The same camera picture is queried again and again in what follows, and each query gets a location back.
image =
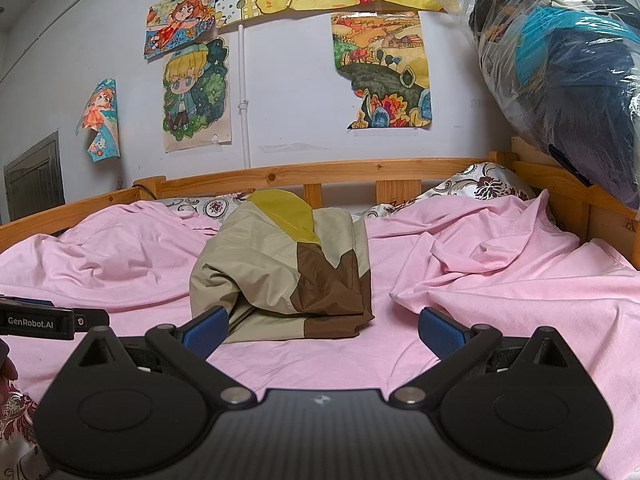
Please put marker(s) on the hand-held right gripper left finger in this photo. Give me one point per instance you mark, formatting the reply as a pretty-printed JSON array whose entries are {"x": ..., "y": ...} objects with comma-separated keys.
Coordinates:
[{"x": 206, "y": 331}]

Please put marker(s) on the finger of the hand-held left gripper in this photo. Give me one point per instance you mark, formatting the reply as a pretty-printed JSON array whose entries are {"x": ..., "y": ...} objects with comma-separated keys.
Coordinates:
[
  {"x": 92, "y": 318},
  {"x": 30, "y": 302}
]

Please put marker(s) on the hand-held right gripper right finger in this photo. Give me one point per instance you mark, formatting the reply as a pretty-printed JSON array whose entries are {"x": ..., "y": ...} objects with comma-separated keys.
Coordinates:
[{"x": 442, "y": 331}]

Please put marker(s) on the beige brown olive hooded jacket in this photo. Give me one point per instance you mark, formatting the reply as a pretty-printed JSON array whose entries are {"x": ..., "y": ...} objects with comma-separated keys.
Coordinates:
[{"x": 285, "y": 270}]

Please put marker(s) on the clear plastic bag of clothes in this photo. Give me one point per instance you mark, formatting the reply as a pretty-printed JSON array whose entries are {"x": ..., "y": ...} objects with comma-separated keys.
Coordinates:
[{"x": 575, "y": 70}]

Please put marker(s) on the person's left hand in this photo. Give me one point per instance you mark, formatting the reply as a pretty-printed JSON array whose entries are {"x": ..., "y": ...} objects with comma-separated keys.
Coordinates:
[{"x": 7, "y": 365}]

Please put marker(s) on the pink bed sheet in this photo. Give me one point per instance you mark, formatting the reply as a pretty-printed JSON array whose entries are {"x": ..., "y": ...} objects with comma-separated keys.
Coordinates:
[{"x": 475, "y": 285}]

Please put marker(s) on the floral patterned quilt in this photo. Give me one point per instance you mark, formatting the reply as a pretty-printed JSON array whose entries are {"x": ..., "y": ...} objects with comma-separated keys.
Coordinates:
[{"x": 475, "y": 180}]

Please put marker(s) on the wooden bed headboard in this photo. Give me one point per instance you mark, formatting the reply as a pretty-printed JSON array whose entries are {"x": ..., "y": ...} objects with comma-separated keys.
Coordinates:
[{"x": 350, "y": 172}]

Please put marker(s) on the curled anime girl poster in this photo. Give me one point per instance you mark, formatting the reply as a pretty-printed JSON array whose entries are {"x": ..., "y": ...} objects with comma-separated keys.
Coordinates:
[{"x": 100, "y": 120}]

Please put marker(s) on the blond cartoon character poster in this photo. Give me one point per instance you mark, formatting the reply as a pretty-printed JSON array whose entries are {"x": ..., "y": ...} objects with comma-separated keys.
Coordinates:
[{"x": 195, "y": 95}]

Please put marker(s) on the colourful landscape drawing poster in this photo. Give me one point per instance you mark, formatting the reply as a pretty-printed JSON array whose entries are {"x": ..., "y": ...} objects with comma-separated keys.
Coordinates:
[{"x": 385, "y": 70}]

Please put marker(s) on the orange-haired girl drawing poster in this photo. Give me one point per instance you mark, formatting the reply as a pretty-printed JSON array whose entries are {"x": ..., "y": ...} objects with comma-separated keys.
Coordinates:
[{"x": 180, "y": 20}]

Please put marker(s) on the grey wall hatch door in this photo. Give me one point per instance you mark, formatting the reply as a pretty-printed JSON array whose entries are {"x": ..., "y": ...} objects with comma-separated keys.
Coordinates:
[{"x": 35, "y": 180}]

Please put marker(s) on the white wall pipe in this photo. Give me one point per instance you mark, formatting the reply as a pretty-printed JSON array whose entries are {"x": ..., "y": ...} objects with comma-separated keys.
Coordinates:
[{"x": 244, "y": 100}]

